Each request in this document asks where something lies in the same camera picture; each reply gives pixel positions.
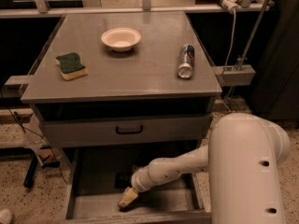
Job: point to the closed grey top drawer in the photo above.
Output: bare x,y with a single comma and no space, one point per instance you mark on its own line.
101,132

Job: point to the white paper bowl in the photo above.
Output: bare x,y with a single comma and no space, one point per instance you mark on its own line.
121,39

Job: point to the green and yellow sponge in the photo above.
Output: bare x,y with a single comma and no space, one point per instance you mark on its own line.
71,67

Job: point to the silver blue drink can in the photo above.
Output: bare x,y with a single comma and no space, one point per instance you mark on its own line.
186,61

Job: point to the white object at floor corner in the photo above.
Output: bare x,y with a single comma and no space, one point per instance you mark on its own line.
6,216

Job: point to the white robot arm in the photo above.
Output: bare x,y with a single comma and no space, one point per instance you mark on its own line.
242,158

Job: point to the dark rxbar chocolate bar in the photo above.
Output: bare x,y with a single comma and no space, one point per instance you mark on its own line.
123,180

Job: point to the black drawer handle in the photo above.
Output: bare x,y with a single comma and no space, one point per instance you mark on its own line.
128,130

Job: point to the metal diagonal rod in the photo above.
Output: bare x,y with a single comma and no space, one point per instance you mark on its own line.
241,59

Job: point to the grey drawer cabinet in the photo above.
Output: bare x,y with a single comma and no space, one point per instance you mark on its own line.
141,82

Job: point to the open grey middle drawer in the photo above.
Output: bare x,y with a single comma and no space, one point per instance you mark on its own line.
93,199

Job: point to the grey side bracket block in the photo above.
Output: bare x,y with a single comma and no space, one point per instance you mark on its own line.
231,77

